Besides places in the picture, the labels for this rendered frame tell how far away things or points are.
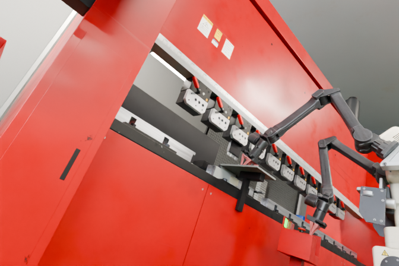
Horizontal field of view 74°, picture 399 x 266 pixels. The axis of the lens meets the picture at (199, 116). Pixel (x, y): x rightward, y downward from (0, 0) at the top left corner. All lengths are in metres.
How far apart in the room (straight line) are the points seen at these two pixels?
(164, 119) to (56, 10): 2.13
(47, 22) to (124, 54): 2.58
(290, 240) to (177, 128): 1.06
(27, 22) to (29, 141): 2.69
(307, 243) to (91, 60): 1.30
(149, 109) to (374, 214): 1.41
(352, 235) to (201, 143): 2.07
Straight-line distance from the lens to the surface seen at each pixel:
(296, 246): 1.57
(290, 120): 1.61
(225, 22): 1.78
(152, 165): 1.13
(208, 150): 2.21
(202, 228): 1.35
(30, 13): 3.53
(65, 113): 0.90
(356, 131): 1.46
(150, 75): 3.97
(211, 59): 1.58
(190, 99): 1.41
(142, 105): 1.87
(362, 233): 3.51
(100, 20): 1.02
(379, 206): 1.46
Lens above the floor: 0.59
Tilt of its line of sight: 23 degrees up
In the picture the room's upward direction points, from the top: 21 degrees clockwise
